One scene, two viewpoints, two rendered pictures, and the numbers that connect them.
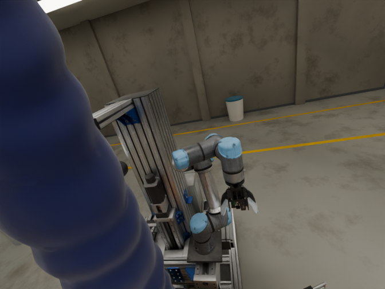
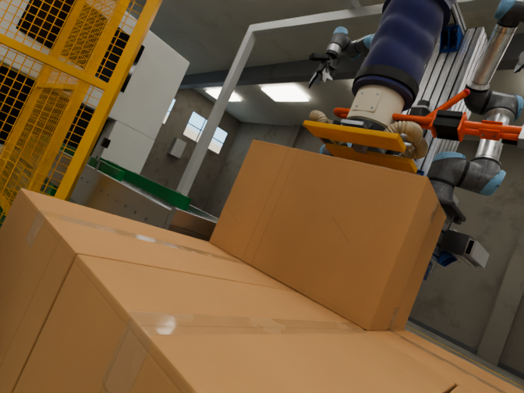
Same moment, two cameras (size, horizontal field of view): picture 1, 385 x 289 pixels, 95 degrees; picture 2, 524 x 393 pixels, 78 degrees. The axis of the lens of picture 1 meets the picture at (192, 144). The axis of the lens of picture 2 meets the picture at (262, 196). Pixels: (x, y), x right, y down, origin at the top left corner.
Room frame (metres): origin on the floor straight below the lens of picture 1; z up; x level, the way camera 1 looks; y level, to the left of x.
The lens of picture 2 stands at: (-0.72, -0.14, 0.69)
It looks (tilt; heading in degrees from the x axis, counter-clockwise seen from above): 4 degrees up; 35
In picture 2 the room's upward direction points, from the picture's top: 23 degrees clockwise
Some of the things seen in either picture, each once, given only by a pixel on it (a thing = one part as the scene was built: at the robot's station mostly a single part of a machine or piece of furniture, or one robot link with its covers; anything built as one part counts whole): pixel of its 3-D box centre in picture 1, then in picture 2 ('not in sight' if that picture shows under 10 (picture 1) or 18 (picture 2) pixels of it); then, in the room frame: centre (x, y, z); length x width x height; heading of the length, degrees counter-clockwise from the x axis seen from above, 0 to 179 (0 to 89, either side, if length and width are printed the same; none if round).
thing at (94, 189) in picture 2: not in sight; (66, 171); (0.22, 1.87, 0.50); 2.31 x 0.05 x 0.19; 83
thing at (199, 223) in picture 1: (200, 226); (447, 168); (0.79, 0.07, 1.20); 0.13 x 0.12 x 0.14; 103
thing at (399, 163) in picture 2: not in sight; (369, 154); (0.44, 0.29, 1.08); 0.34 x 0.10 x 0.05; 86
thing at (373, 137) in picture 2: not in sight; (352, 131); (0.25, 0.30, 1.08); 0.34 x 0.10 x 0.05; 86
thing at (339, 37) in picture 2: not in sight; (338, 39); (0.72, 0.80, 1.77); 0.09 x 0.08 x 0.11; 154
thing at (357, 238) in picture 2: not in sight; (325, 229); (0.34, 0.30, 0.74); 0.60 x 0.40 x 0.40; 86
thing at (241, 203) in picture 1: (236, 191); not in sight; (0.52, -0.12, 1.66); 0.09 x 0.08 x 0.12; 167
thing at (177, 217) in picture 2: not in sight; (238, 238); (0.39, 0.67, 0.58); 0.70 x 0.03 x 0.06; 173
